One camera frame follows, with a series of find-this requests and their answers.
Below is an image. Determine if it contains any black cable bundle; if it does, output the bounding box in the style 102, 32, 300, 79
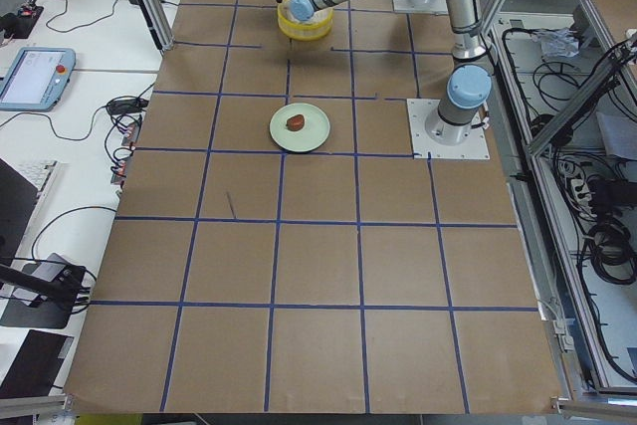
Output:
576, 215, 637, 287

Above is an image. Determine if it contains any aluminium side frame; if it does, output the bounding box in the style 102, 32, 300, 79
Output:
484, 0, 636, 402

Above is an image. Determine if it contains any blue teach pendant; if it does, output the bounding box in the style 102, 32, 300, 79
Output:
1, 47, 76, 112

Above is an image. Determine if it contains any dark red bun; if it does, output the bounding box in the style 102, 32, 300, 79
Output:
286, 113, 306, 132

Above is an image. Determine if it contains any lower yellow steamer layer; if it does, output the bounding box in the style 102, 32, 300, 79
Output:
277, 2, 333, 42

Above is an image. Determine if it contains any white keyboard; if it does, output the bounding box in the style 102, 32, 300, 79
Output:
16, 159, 61, 199

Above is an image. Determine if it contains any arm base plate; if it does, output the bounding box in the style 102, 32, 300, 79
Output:
392, 0, 448, 15
406, 99, 490, 161

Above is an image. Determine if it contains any light green plate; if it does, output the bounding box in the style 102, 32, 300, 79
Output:
269, 103, 330, 152

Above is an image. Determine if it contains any black power brick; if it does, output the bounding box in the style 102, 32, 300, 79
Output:
106, 98, 148, 115

